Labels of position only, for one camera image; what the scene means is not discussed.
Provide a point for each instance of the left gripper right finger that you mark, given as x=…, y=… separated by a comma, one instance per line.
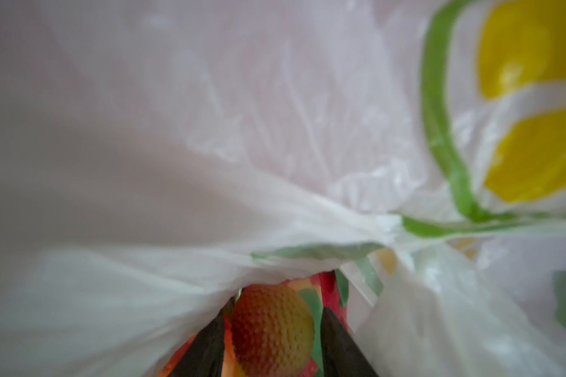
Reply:
x=341, y=356

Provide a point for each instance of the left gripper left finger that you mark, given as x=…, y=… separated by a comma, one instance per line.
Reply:
x=204, y=357

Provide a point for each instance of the red fake dragon fruit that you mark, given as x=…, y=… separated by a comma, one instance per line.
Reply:
x=328, y=289

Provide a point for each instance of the white lemon print plastic bag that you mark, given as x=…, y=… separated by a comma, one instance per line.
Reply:
x=158, y=156

